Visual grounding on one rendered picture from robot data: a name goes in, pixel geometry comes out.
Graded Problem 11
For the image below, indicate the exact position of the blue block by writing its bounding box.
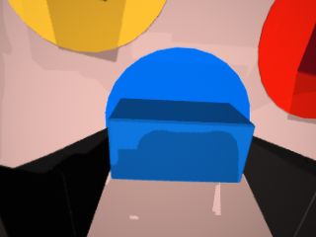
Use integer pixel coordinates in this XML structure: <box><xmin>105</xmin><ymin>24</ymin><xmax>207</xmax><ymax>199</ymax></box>
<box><xmin>108</xmin><ymin>98</ymin><xmax>255</xmax><ymax>183</ymax></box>

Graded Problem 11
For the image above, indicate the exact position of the yellow circle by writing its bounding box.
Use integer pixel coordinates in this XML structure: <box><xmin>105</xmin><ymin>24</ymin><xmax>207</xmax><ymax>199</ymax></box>
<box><xmin>8</xmin><ymin>0</ymin><xmax>167</xmax><ymax>52</ymax></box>

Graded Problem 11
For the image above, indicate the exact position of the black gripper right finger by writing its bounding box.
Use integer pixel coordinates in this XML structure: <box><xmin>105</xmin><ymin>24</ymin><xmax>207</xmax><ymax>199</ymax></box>
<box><xmin>243</xmin><ymin>135</ymin><xmax>316</xmax><ymax>237</ymax></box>

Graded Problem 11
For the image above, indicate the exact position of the blue circle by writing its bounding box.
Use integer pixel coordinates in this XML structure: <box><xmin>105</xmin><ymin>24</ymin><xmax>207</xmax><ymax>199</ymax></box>
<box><xmin>105</xmin><ymin>47</ymin><xmax>250</xmax><ymax>128</ymax></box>

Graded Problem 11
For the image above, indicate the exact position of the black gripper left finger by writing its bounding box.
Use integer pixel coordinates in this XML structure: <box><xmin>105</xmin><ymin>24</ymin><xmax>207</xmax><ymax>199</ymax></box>
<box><xmin>0</xmin><ymin>128</ymin><xmax>111</xmax><ymax>237</ymax></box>

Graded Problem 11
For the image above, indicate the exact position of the red cube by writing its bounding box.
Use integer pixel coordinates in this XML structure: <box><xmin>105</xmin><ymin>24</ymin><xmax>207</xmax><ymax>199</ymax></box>
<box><xmin>297</xmin><ymin>24</ymin><xmax>316</xmax><ymax>77</ymax></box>

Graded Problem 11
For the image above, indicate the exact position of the red circle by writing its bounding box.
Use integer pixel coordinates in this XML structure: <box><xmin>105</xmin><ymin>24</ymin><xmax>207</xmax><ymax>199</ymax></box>
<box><xmin>258</xmin><ymin>0</ymin><xmax>316</xmax><ymax>119</ymax></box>

